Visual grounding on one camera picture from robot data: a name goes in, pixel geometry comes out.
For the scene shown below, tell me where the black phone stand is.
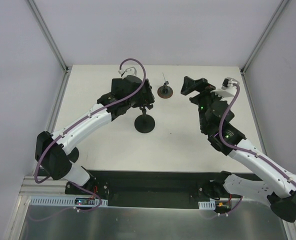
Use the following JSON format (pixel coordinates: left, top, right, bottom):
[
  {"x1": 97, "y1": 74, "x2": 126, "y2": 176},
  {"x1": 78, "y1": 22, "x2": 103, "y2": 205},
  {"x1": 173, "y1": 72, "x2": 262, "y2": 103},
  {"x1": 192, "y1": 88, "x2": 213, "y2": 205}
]
[{"x1": 134, "y1": 104, "x2": 156, "y2": 134}]

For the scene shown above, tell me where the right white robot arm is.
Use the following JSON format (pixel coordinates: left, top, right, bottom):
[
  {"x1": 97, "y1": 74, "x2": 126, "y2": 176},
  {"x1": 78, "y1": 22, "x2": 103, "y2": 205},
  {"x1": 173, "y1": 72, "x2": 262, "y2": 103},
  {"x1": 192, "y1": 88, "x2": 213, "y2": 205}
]
[{"x1": 180, "y1": 76, "x2": 296, "y2": 223}]

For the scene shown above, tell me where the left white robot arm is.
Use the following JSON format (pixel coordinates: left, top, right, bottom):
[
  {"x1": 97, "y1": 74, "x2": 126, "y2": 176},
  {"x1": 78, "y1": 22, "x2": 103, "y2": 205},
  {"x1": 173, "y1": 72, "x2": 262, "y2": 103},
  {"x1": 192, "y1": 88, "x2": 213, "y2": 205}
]
[{"x1": 34, "y1": 75, "x2": 155, "y2": 195}]

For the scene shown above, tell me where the brown disc small stand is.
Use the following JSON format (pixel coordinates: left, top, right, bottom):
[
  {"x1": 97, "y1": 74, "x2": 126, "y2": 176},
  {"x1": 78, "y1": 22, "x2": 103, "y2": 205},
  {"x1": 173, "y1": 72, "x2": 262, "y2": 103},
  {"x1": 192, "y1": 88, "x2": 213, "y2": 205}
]
[{"x1": 157, "y1": 73, "x2": 174, "y2": 99}]

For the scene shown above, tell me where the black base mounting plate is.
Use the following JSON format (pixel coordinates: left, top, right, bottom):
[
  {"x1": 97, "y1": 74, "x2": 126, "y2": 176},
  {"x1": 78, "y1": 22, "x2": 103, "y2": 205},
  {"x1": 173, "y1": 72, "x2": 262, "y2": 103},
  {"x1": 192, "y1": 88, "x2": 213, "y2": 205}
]
[{"x1": 64, "y1": 170, "x2": 244, "y2": 209}]

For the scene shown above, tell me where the metal sheet front panel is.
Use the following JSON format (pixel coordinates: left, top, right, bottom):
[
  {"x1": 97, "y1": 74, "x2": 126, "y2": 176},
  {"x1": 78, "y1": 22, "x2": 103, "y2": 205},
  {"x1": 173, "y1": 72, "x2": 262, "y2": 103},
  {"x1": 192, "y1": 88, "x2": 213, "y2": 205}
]
[{"x1": 19, "y1": 200, "x2": 287, "y2": 240}]

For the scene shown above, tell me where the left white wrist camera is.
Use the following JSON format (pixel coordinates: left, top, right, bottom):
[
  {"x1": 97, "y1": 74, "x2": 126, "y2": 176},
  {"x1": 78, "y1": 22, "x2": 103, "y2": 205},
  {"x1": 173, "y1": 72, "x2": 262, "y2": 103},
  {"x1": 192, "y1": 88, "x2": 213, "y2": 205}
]
[{"x1": 118, "y1": 66, "x2": 137, "y2": 78}]

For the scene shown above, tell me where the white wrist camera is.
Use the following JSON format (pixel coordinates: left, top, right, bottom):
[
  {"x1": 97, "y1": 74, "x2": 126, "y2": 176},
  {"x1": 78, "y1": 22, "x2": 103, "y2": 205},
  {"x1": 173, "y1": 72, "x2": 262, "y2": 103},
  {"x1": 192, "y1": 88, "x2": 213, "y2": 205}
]
[
  {"x1": 118, "y1": 66, "x2": 137, "y2": 78},
  {"x1": 211, "y1": 77, "x2": 240, "y2": 98}
]

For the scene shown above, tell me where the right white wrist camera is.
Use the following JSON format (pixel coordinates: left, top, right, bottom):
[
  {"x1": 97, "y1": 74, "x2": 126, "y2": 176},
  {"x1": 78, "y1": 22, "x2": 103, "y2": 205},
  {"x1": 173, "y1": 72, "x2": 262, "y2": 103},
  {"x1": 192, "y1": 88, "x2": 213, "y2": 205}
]
[{"x1": 211, "y1": 77, "x2": 240, "y2": 98}]

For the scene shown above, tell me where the right white cable duct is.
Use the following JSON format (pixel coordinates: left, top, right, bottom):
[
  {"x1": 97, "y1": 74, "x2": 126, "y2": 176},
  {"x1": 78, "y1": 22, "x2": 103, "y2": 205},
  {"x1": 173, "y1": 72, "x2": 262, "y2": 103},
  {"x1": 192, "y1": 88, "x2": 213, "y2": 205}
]
[{"x1": 198, "y1": 200, "x2": 216, "y2": 211}]

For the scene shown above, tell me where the white cable duct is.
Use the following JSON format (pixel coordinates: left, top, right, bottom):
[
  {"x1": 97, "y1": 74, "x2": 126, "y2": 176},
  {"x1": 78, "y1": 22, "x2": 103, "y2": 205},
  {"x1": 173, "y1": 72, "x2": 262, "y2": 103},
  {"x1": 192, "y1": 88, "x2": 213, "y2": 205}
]
[
  {"x1": 30, "y1": 196, "x2": 108, "y2": 208},
  {"x1": 198, "y1": 200, "x2": 216, "y2": 211}
]

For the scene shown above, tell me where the left aluminium frame post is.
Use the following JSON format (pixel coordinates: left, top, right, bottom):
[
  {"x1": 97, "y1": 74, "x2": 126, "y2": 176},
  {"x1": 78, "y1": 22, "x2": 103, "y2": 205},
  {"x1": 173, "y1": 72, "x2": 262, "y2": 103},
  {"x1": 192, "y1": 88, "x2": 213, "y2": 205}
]
[{"x1": 25, "y1": 0, "x2": 70, "y2": 74}]

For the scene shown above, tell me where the aluminium frame post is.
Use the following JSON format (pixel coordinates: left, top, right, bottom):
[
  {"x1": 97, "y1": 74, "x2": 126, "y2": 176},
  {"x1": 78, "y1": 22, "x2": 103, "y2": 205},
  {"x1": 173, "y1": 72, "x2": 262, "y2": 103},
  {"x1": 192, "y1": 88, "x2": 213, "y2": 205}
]
[
  {"x1": 240, "y1": 0, "x2": 291, "y2": 76},
  {"x1": 25, "y1": 0, "x2": 70, "y2": 74}
]

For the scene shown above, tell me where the front aluminium rail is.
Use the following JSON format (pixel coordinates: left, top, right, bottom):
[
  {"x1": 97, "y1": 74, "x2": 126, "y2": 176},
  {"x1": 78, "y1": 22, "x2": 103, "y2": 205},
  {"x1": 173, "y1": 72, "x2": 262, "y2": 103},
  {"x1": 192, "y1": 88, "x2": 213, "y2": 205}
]
[{"x1": 19, "y1": 175, "x2": 74, "y2": 196}]

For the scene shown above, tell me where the right aluminium frame post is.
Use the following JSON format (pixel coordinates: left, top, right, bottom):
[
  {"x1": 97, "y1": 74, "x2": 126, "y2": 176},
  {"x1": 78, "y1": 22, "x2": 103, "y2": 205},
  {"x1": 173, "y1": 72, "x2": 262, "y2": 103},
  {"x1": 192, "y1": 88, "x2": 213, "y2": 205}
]
[{"x1": 240, "y1": 0, "x2": 291, "y2": 76}]

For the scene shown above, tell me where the left white cable duct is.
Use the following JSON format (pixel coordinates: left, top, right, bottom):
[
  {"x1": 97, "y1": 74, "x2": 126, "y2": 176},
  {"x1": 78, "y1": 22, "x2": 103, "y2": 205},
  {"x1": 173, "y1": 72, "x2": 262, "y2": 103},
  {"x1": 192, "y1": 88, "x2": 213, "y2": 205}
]
[{"x1": 30, "y1": 196, "x2": 108, "y2": 208}]

